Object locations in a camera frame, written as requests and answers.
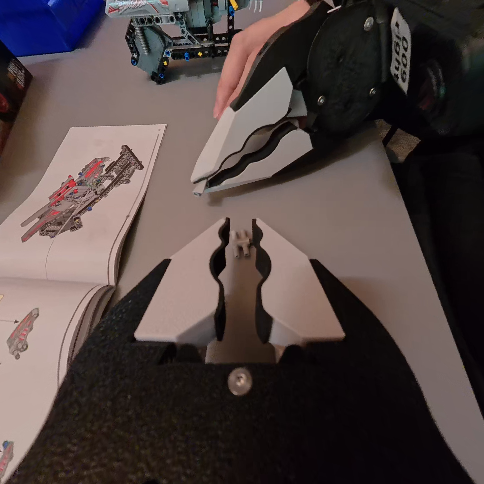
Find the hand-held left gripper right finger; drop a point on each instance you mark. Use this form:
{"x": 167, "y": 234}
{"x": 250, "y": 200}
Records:
{"x": 302, "y": 302}

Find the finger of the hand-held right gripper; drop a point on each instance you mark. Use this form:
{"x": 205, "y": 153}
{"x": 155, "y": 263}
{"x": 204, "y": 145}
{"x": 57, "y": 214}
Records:
{"x": 245, "y": 109}
{"x": 279, "y": 158}

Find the white instruction booklet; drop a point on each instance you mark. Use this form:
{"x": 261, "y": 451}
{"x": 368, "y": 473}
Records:
{"x": 75, "y": 234}

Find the grey connector brick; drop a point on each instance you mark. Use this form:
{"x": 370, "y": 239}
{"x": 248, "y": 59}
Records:
{"x": 240, "y": 242}

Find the dark toy truck box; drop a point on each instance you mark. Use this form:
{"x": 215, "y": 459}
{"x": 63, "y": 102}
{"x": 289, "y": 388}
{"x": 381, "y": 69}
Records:
{"x": 13, "y": 87}

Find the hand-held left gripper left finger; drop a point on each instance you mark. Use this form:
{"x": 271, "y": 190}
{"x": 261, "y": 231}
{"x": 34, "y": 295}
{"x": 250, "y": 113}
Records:
{"x": 181, "y": 302}

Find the person's right hand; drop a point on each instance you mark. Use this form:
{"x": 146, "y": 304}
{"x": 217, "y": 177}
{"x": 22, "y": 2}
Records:
{"x": 238, "y": 56}

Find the blue plastic bin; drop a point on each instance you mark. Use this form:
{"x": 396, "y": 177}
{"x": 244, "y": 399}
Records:
{"x": 45, "y": 26}

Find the grey toy truck model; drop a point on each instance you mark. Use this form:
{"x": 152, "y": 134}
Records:
{"x": 181, "y": 41}

